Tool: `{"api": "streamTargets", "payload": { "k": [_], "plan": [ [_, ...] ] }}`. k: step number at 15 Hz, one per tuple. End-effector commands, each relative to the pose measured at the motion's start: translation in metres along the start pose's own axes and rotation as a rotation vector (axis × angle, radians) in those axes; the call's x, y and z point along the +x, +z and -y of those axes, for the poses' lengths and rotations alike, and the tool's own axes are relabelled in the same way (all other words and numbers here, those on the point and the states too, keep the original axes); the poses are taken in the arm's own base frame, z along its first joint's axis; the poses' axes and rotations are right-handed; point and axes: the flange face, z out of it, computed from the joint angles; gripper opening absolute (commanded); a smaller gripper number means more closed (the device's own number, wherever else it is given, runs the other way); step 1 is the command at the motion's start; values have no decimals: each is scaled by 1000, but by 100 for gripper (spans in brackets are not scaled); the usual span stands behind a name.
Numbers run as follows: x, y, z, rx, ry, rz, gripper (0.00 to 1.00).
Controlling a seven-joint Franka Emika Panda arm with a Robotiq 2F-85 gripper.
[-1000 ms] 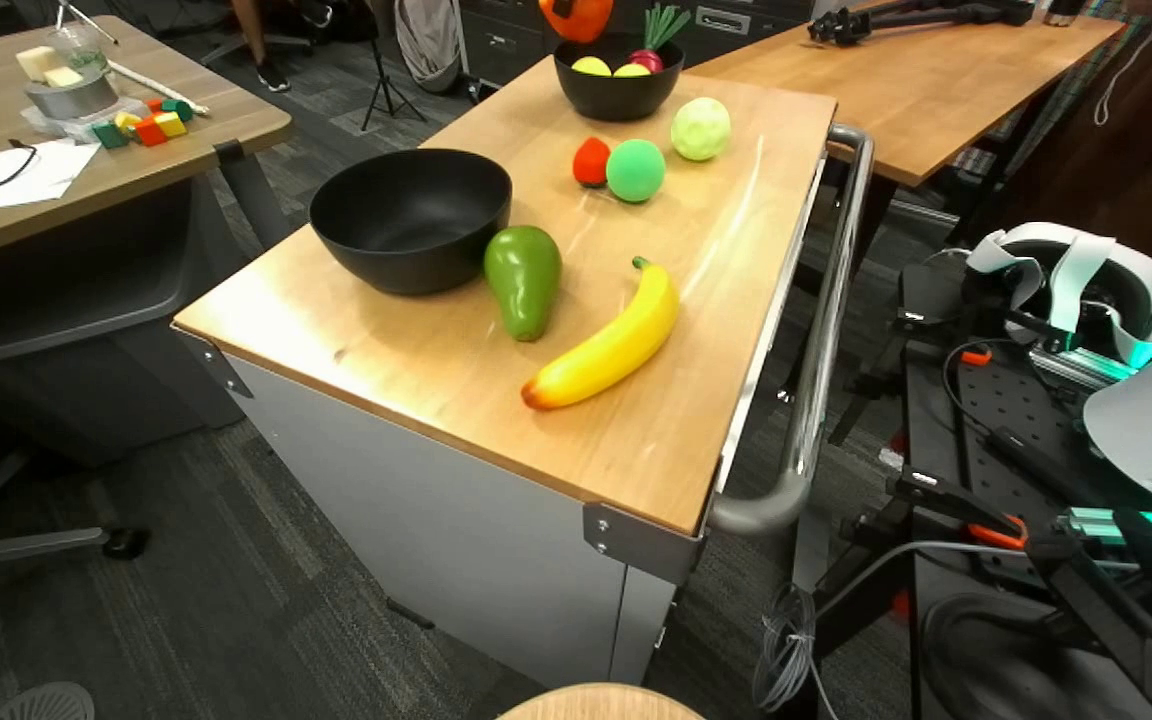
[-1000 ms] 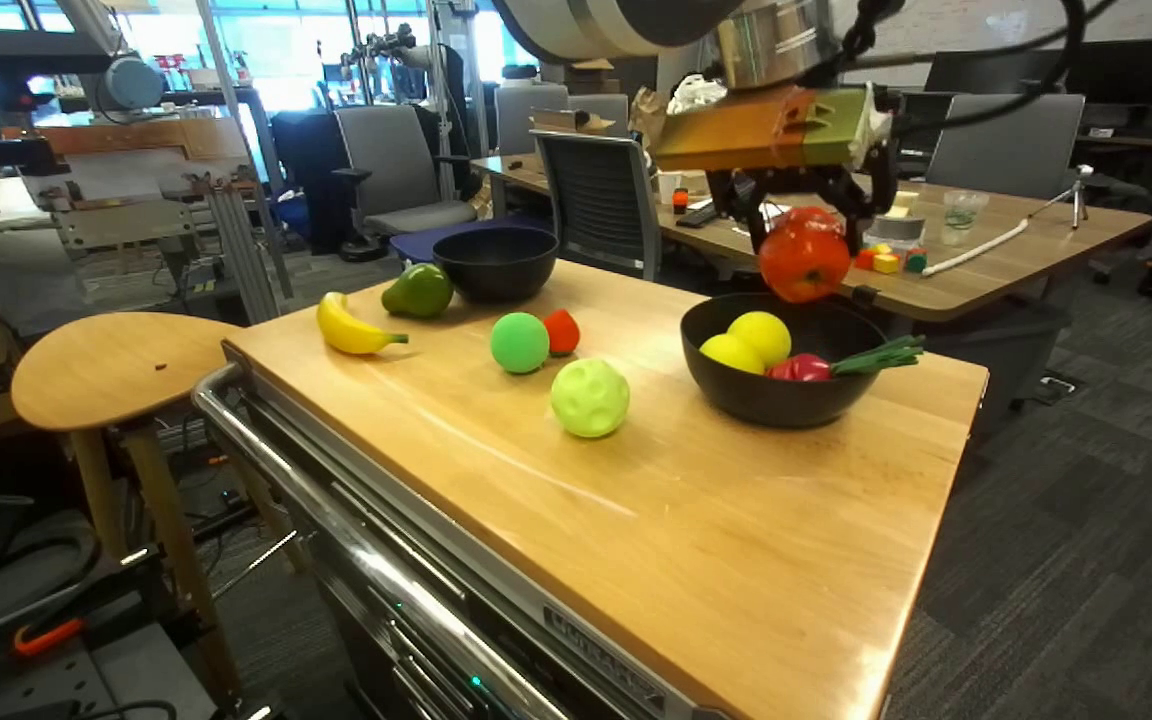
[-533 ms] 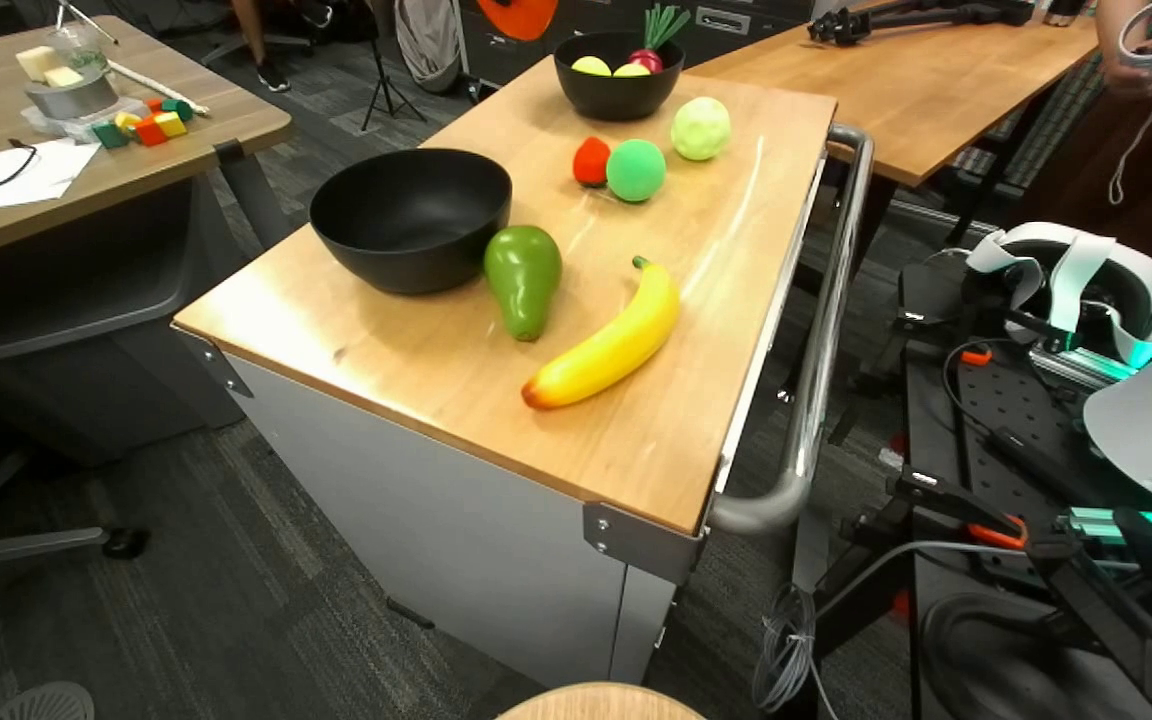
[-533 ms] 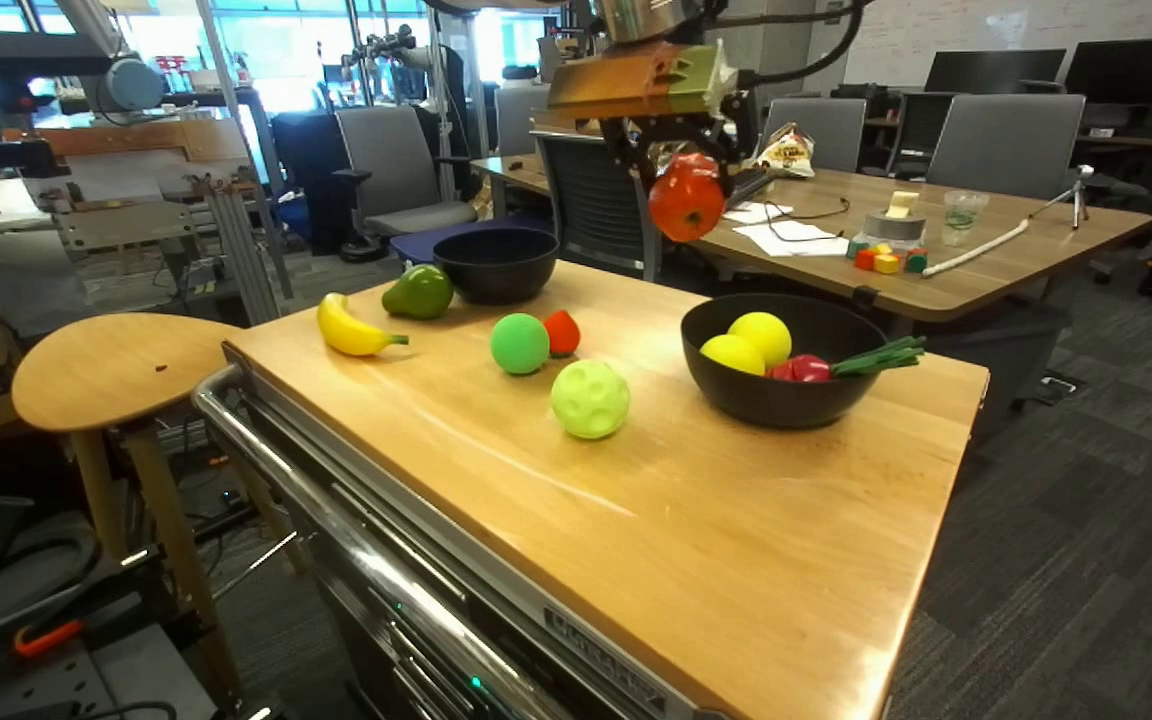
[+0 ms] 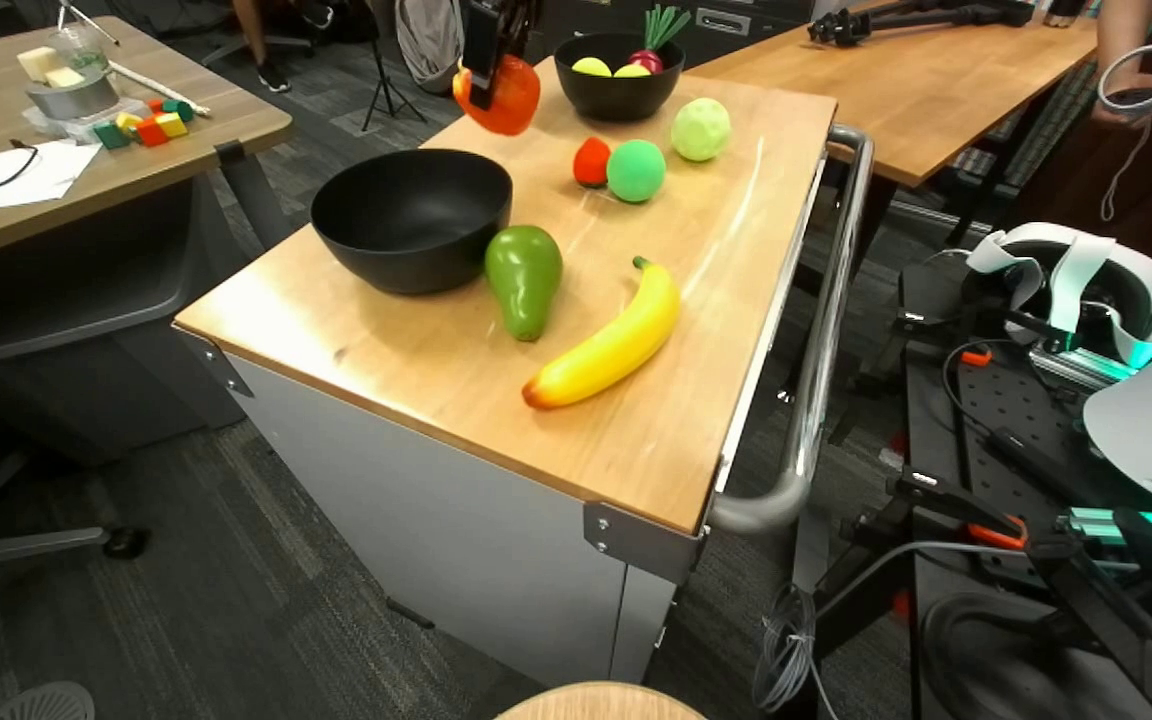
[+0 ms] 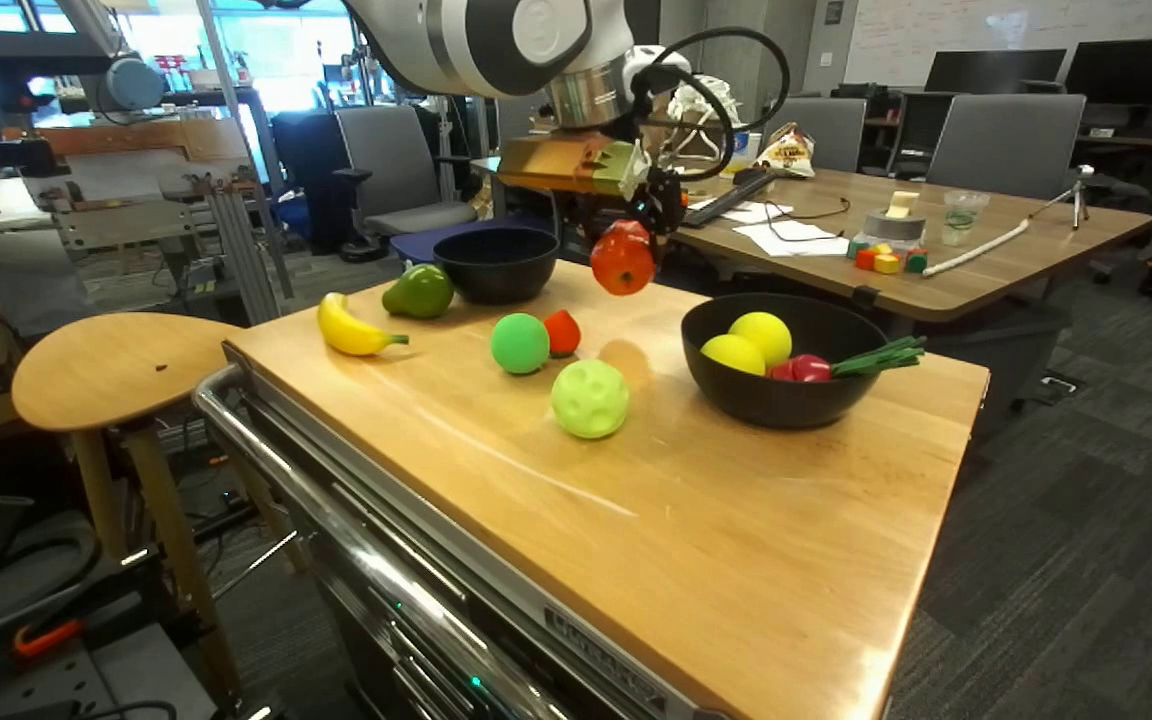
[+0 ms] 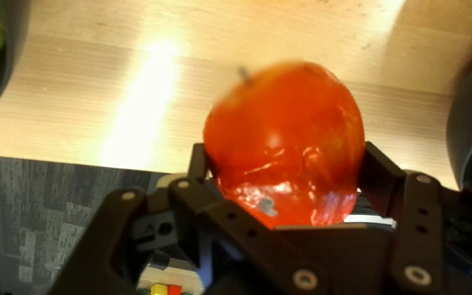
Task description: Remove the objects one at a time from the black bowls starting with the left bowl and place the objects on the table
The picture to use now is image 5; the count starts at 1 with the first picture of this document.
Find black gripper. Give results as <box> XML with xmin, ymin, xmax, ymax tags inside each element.
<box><xmin>463</xmin><ymin>0</ymin><xmax>549</xmax><ymax>117</ymax></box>

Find red toy bell pepper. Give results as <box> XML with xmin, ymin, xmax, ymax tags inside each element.
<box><xmin>449</xmin><ymin>53</ymin><xmax>549</xmax><ymax>139</ymax></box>

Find black bowl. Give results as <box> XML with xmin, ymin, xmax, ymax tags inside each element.
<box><xmin>309</xmin><ymin>149</ymin><xmax>516</xmax><ymax>301</ymax></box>
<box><xmin>551</xmin><ymin>27</ymin><xmax>687</xmax><ymax>129</ymax></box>

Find red toy strawberry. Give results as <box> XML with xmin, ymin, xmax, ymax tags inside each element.
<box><xmin>566</xmin><ymin>131</ymin><xmax>614</xmax><ymax>190</ymax></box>

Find small red toy fruit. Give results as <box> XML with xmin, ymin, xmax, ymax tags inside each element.
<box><xmin>624</xmin><ymin>0</ymin><xmax>695</xmax><ymax>80</ymax></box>

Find light green foam ball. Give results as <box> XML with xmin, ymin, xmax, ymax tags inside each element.
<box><xmin>604</xmin><ymin>136</ymin><xmax>671</xmax><ymax>206</ymax></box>

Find light green toy cabbage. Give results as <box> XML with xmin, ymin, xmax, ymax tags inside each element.
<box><xmin>668</xmin><ymin>92</ymin><xmax>735</xmax><ymax>168</ymax></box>

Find green toy avocado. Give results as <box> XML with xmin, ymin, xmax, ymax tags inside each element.
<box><xmin>481</xmin><ymin>225</ymin><xmax>566</xmax><ymax>347</ymax></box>

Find yellow toy banana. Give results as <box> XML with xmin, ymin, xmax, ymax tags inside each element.
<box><xmin>519</xmin><ymin>250</ymin><xmax>682</xmax><ymax>417</ymax></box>

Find person forearm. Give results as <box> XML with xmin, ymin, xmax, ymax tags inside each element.
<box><xmin>1094</xmin><ymin>0</ymin><xmax>1152</xmax><ymax>77</ymax></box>

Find person hand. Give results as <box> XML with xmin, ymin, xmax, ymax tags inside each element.
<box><xmin>1094</xmin><ymin>60</ymin><xmax>1152</xmax><ymax>129</ymax></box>

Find grey hanging jacket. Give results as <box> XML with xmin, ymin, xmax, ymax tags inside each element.
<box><xmin>391</xmin><ymin>0</ymin><xmax>473</xmax><ymax>94</ymax></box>

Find black swivel chair base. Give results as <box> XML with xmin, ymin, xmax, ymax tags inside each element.
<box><xmin>192</xmin><ymin>27</ymin><xmax>319</xmax><ymax>77</ymax></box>

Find person bare leg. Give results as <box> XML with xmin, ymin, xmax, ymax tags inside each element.
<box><xmin>228</xmin><ymin>0</ymin><xmax>277</xmax><ymax>72</ymax></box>

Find thin white stick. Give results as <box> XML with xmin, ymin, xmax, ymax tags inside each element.
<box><xmin>107</xmin><ymin>60</ymin><xmax>214</xmax><ymax>121</ymax></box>

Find coloured toy blocks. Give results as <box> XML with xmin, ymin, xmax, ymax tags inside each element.
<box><xmin>89</xmin><ymin>92</ymin><xmax>198</xmax><ymax>151</ymax></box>

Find wooden work table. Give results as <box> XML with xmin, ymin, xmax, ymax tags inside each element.
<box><xmin>698</xmin><ymin>4</ymin><xmax>1110</xmax><ymax>190</ymax></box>

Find clear plastic cup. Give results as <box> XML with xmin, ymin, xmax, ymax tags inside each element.
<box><xmin>14</xmin><ymin>16</ymin><xmax>121</xmax><ymax>124</ymax></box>

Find silver tool cart cabinet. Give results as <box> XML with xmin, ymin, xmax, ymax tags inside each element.
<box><xmin>192</xmin><ymin>72</ymin><xmax>880</xmax><ymax>693</ymax></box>

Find white paper sheets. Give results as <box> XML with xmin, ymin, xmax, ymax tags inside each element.
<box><xmin>0</xmin><ymin>136</ymin><xmax>107</xmax><ymax>221</ymax></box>

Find black mesh office chair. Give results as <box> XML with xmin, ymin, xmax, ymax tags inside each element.
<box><xmin>0</xmin><ymin>176</ymin><xmax>273</xmax><ymax>579</ymax></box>

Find white VR headset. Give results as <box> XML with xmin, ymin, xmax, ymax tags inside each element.
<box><xmin>965</xmin><ymin>214</ymin><xmax>1152</xmax><ymax>392</ymax></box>

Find round wooden stool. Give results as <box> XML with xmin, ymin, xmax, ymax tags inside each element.
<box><xmin>496</xmin><ymin>681</ymin><xmax>712</xmax><ymax>720</ymax></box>

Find black perforated breadboard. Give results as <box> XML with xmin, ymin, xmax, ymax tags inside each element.
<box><xmin>908</xmin><ymin>311</ymin><xmax>1152</xmax><ymax>720</ymax></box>

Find grey rounded floor object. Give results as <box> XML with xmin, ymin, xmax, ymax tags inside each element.
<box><xmin>0</xmin><ymin>681</ymin><xmax>101</xmax><ymax>720</ymax></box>

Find black stand legs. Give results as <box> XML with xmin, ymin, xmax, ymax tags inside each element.
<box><xmin>786</xmin><ymin>476</ymin><xmax>1152</xmax><ymax>716</ymax></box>

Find black camera tripod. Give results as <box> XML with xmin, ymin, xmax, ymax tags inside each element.
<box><xmin>357</xmin><ymin>0</ymin><xmax>427</xmax><ymax>136</ymax></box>

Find chrome cart handle bar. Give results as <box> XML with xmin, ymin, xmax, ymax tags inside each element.
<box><xmin>708</xmin><ymin>124</ymin><xmax>875</xmax><ymax>539</ymax></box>

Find grey cable bundle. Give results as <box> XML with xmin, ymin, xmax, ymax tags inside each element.
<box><xmin>750</xmin><ymin>582</ymin><xmax>826</xmax><ymax>720</ymax></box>

